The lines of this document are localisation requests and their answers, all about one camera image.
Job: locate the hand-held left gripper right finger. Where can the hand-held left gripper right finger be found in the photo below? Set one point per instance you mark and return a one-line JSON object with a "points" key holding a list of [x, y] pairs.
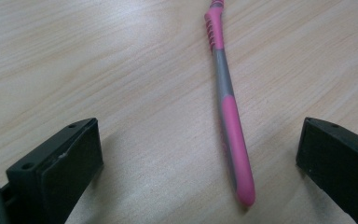
{"points": [[338, 161]]}

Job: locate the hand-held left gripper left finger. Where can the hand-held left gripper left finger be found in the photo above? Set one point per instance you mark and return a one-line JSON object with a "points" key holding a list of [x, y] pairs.
{"points": [[59, 174]]}

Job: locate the pink and grey toothbrush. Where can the pink and grey toothbrush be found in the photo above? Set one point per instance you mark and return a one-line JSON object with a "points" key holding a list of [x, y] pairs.
{"points": [[233, 133]]}

